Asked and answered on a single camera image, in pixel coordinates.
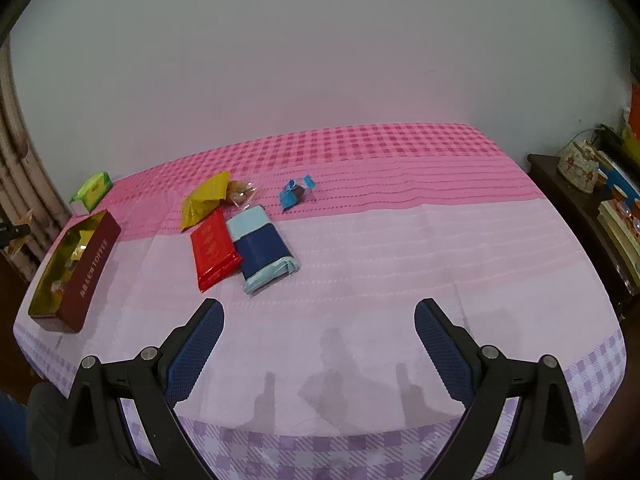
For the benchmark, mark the red and gold tin box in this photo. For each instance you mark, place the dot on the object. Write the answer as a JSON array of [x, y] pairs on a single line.
[[92, 280]]

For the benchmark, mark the small blue candy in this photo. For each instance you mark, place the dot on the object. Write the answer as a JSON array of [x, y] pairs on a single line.
[[291, 195]]

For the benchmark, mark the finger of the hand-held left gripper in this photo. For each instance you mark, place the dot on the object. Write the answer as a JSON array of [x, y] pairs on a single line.
[[12, 231]]

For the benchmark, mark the green tissue box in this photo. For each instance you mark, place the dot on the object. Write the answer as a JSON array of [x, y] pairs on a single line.
[[92, 190]]

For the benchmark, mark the clear packet of brown snacks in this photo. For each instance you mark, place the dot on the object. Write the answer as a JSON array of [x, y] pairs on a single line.
[[241, 194]]

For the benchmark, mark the floral ceramic teapot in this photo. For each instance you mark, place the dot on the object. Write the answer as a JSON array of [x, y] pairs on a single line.
[[577, 167]]

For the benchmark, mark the blue box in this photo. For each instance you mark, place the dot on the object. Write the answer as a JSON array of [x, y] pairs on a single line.
[[617, 180]]

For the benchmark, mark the stack of cream books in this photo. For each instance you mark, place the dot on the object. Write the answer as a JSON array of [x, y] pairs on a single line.
[[617, 230]]

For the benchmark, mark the dark wooden cabinet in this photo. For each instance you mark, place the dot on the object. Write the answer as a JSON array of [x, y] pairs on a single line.
[[542, 165]]

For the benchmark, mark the red paper bag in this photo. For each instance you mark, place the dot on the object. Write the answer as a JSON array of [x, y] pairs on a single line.
[[636, 110]]

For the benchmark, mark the orange cup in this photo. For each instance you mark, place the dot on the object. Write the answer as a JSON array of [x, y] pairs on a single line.
[[621, 194]]

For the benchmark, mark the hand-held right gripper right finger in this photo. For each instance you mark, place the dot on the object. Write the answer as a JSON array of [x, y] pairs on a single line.
[[442, 355]]

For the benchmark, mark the red foil snack packet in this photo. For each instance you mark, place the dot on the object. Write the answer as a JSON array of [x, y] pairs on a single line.
[[215, 250]]

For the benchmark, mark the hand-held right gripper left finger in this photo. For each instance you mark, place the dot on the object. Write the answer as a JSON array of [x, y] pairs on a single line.
[[195, 355]]

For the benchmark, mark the navy and light blue packet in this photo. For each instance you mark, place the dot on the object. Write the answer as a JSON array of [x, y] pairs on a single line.
[[257, 250]]

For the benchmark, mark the person's leg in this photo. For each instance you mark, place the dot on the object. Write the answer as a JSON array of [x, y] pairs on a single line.
[[45, 425]]

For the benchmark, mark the pink and purple checked tablecloth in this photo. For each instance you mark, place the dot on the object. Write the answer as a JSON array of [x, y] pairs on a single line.
[[375, 270]]

